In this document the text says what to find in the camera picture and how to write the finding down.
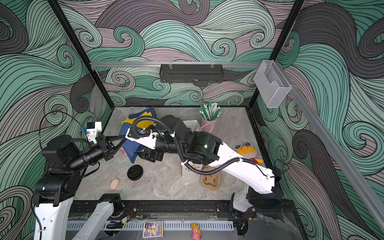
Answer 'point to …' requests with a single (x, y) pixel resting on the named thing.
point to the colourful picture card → (154, 229)
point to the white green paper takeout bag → (186, 171)
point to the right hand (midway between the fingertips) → (140, 140)
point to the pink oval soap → (114, 184)
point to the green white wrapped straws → (210, 111)
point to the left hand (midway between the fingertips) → (129, 136)
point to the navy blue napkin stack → (151, 110)
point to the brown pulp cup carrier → (211, 181)
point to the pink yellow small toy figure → (196, 233)
